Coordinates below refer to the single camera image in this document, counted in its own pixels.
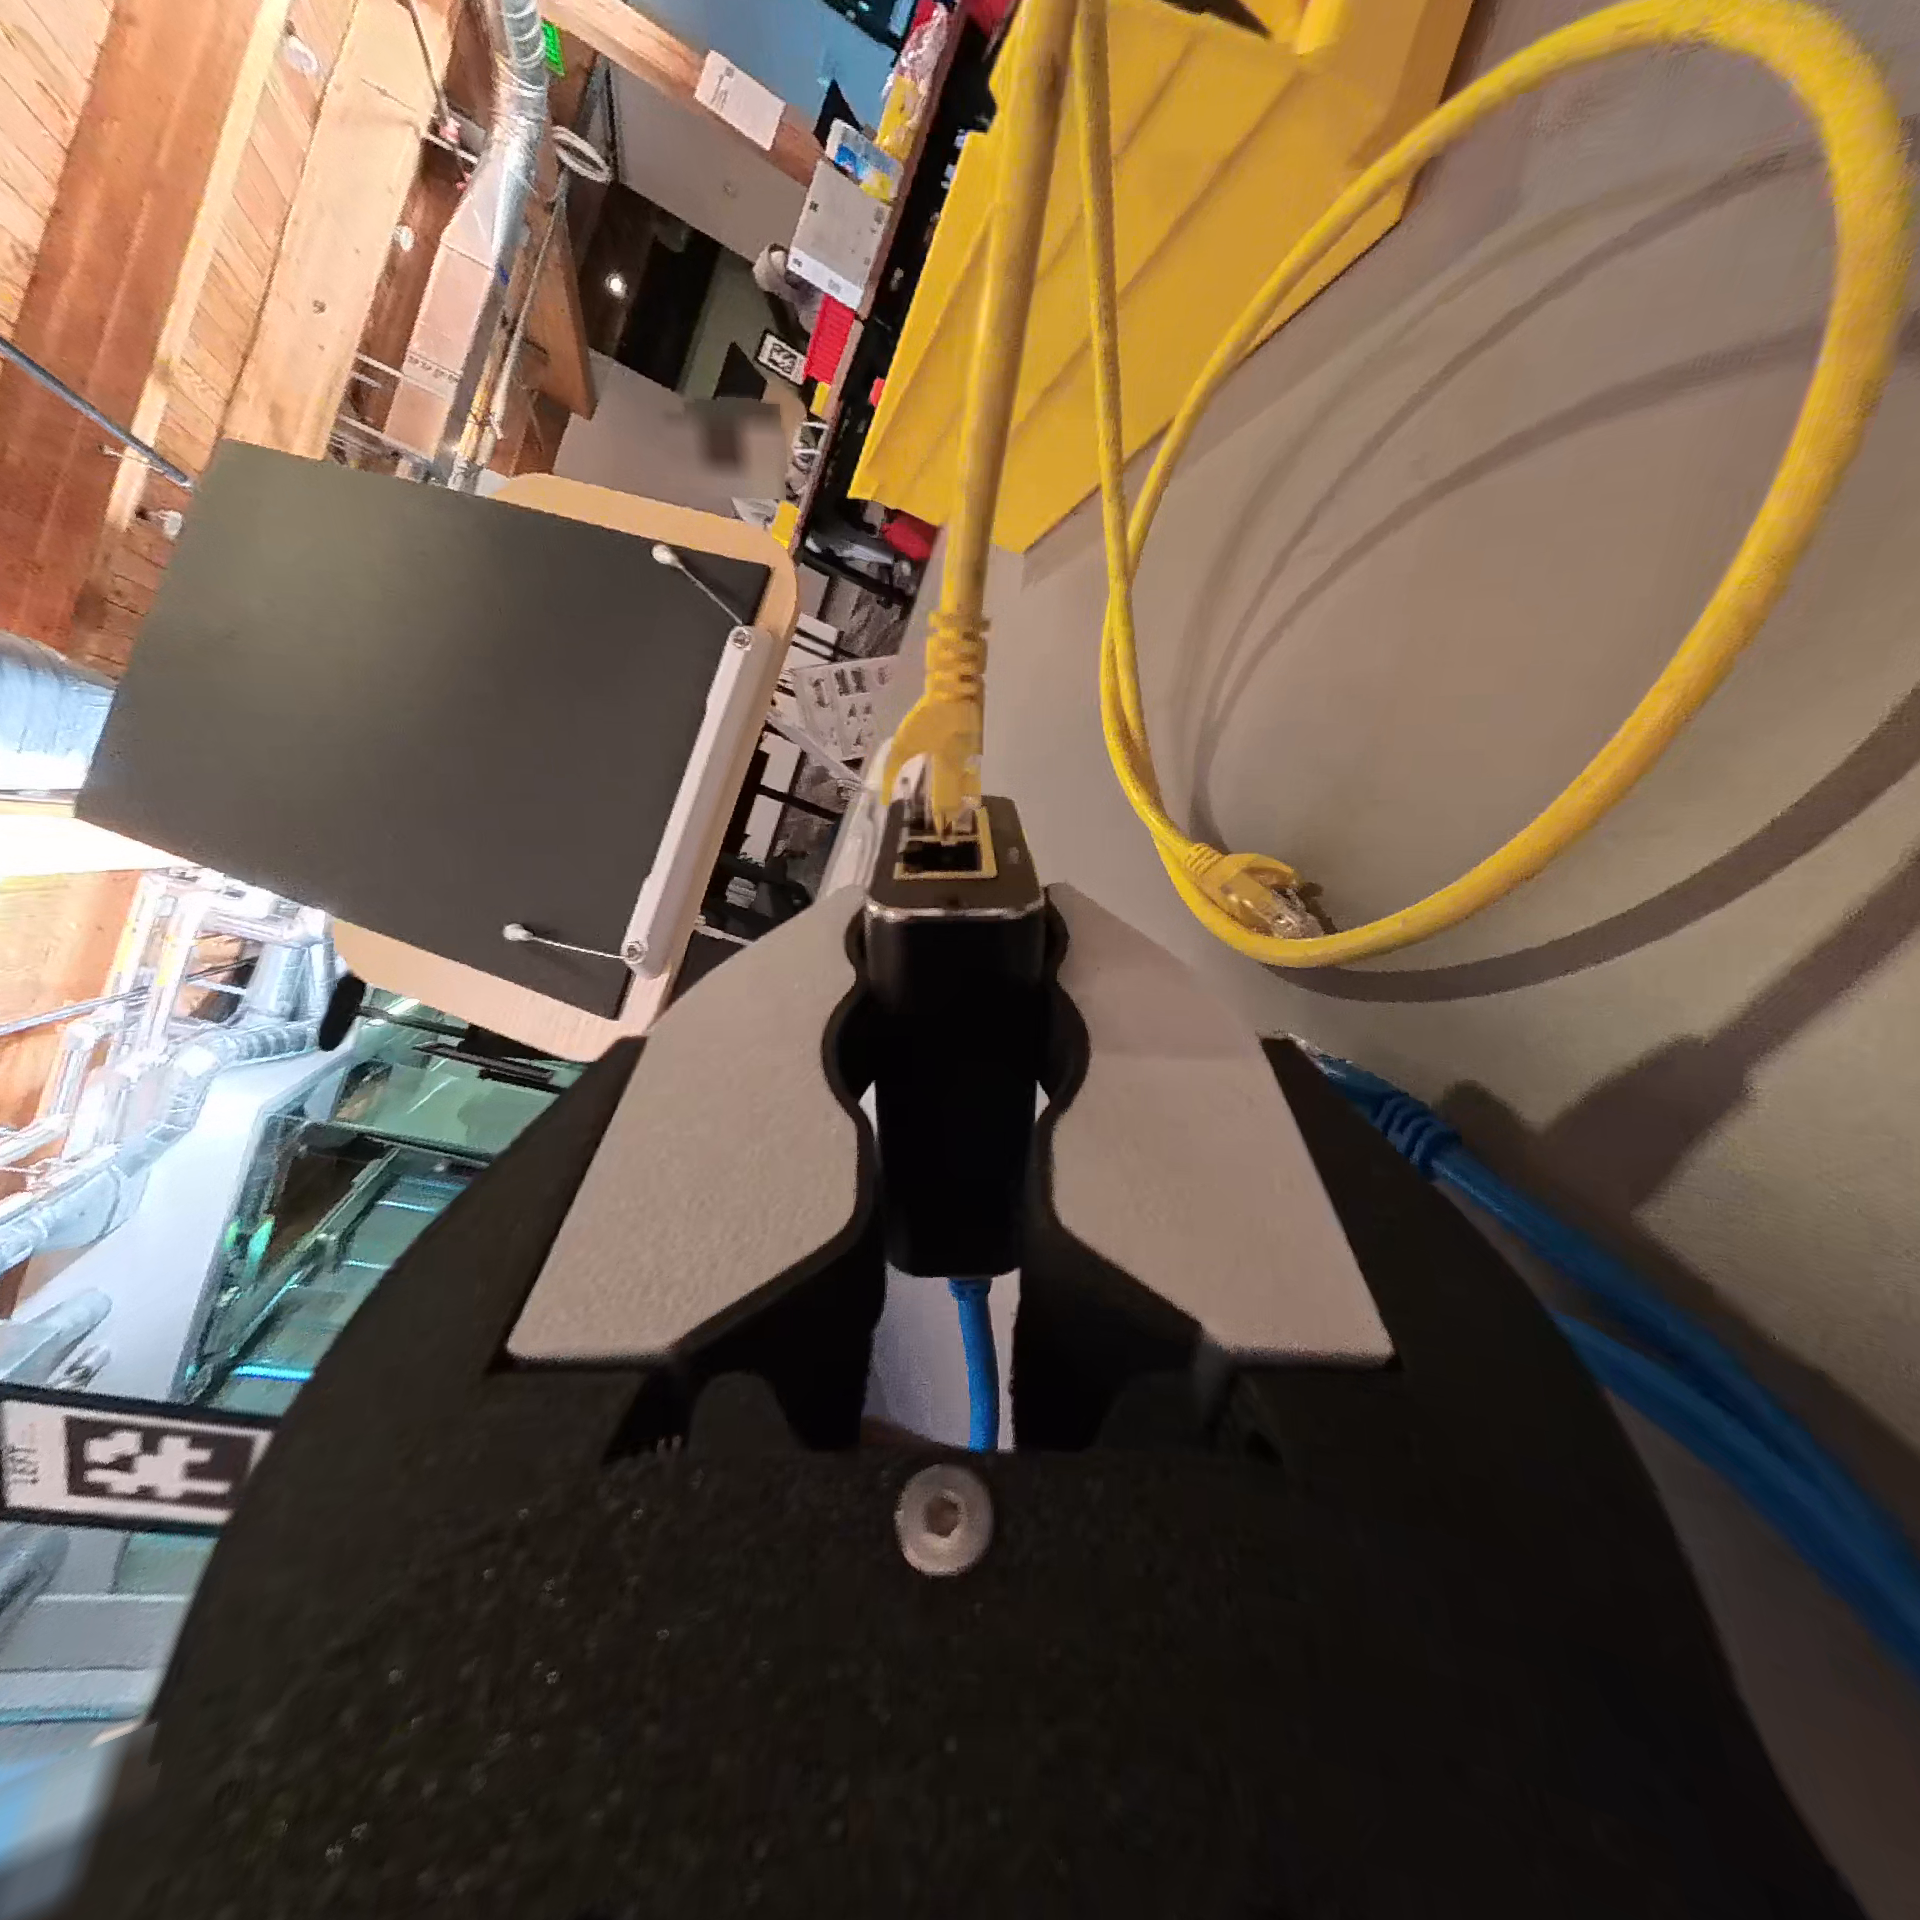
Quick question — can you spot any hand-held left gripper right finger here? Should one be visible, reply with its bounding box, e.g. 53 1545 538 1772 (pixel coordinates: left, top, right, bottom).
1015 881 1401 1452

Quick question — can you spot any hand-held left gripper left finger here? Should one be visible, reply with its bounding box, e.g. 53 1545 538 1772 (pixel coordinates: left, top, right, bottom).
503 900 889 1452

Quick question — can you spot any blue ethernet cable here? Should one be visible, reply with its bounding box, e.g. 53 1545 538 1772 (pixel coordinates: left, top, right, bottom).
949 1048 1920 1670

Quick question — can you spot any black ethernet port adapter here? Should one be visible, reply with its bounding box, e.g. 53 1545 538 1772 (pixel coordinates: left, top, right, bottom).
862 795 1055 1279

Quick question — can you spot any yellow ethernet cable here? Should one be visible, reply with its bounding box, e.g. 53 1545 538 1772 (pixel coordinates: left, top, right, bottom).
1071 0 1917 971
882 0 1085 840

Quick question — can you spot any yellow plastic bin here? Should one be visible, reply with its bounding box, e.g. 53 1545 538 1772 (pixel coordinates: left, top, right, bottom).
848 0 1478 553

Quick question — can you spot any printed marker sign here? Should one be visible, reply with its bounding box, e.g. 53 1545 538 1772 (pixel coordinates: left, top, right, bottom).
0 1388 281 1536

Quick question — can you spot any white cardboard box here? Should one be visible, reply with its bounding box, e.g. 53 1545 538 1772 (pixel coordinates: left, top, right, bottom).
785 157 896 301

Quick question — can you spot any black panel with wooden frame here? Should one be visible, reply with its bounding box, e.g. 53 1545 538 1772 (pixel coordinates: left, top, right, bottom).
76 439 804 1063

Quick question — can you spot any silver ventilation duct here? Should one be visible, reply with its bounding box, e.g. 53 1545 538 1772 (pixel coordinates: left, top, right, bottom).
401 0 605 452
0 630 126 804

